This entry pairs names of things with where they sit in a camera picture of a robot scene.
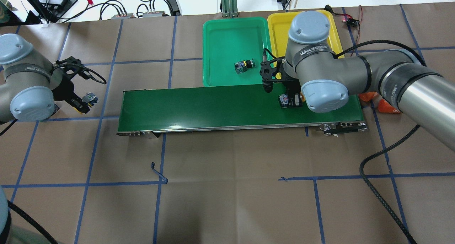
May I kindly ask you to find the green push button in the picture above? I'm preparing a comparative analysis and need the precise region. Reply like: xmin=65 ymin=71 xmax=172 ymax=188
xmin=234 ymin=59 xmax=256 ymax=74

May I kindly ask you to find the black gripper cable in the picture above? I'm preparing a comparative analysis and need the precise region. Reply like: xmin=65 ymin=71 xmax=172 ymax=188
xmin=359 ymin=123 xmax=422 ymax=244

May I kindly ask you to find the black box device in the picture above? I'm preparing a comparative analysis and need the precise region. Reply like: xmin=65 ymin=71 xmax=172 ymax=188
xmin=39 ymin=0 xmax=78 ymax=15

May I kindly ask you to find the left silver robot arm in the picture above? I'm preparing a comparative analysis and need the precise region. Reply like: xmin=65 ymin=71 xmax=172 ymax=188
xmin=0 ymin=33 xmax=98 ymax=134

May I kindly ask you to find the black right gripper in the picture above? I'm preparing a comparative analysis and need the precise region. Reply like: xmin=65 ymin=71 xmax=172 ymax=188
xmin=260 ymin=58 xmax=303 ymax=108

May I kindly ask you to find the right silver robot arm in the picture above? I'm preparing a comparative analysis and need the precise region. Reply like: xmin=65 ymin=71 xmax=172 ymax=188
xmin=260 ymin=11 xmax=455 ymax=150

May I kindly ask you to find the small red-wired circuit board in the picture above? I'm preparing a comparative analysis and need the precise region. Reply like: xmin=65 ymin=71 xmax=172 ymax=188
xmin=343 ymin=17 xmax=360 ymax=27

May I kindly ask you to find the green plastic tray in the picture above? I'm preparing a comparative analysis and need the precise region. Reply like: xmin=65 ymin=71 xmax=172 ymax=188
xmin=203 ymin=16 xmax=271 ymax=87

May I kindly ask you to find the aluminium frame post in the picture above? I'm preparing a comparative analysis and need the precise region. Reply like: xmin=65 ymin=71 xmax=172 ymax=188
xmin=220 ymin=0 xmax=239 ymax=18

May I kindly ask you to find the orange cylinder marked 4680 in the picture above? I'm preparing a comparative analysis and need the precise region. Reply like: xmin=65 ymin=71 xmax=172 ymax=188
xmin=377 ymin=99 xmax=402 ymax=114

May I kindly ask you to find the yellow push button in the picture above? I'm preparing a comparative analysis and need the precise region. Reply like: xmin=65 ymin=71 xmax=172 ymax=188
xmin=278 ymin=93 xmax=299 ymax=108
xmin=81 ymin=92 xmax=99 ymax=109

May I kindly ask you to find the green conveyor belt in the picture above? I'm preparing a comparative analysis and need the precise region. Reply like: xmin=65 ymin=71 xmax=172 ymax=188
xmin=117 ymin=84 xmax=368 ymax=136

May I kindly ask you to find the yellow plastic tray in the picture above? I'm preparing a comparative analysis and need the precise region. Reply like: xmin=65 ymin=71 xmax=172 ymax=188
xmin=267 ymin=10 xmax=343 ymax=57

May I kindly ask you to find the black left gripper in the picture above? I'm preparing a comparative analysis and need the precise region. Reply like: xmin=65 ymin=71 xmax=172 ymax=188
xmin=52 ymin=56 xmax=90 ymax=114

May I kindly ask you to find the black power adapter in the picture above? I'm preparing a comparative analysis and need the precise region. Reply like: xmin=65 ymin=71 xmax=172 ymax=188
xmin=167 ymin=0 xmax=181 ymax=16

